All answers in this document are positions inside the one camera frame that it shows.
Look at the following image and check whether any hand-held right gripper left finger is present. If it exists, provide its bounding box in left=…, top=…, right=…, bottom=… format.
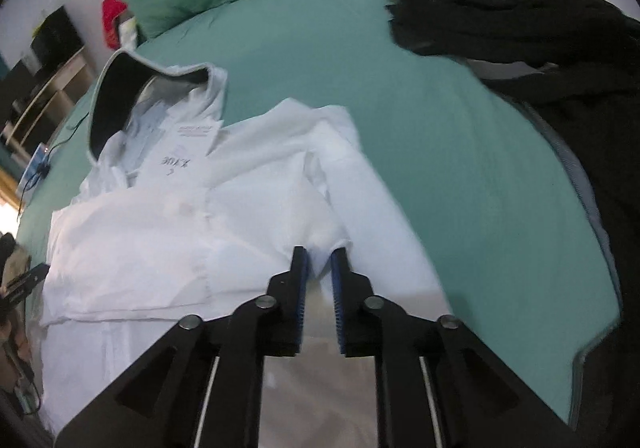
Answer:
left=55, top=246, right=309, bottom=448

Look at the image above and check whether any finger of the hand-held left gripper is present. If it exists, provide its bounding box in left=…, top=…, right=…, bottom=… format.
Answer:
left=0, top=264, right=51, bottom=311

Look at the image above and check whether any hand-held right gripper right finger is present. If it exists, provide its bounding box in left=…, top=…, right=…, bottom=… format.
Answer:
left=331, top=246, right=587, bottom=448

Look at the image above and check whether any white coat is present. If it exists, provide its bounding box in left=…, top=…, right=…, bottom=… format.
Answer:
left=37, top=52, right=456, bottom=439

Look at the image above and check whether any clothes draped on chair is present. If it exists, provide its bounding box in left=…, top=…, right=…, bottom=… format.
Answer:
left=0, top=232, right=47, bottom=426

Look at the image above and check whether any blue power strip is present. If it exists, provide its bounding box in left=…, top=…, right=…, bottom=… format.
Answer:
left=22, top=142, right=52, bottom=181

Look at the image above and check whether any bed with green sheet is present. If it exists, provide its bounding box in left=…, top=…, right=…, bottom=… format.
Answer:
left=15, top=0, right=623, bottom=429

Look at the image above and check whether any wooden shelf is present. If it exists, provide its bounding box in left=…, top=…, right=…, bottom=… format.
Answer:
left=0, top=46, right=99, bottom=165

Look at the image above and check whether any black monitor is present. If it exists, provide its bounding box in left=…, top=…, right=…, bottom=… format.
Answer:
left=29, top=5, right=86, bottom=69

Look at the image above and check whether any red cloth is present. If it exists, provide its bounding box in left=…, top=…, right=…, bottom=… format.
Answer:
left=101, top=0, right=132, bottom=49

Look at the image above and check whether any black cable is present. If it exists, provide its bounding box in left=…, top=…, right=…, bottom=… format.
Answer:
left=15, top=112, right=97, bottom=223

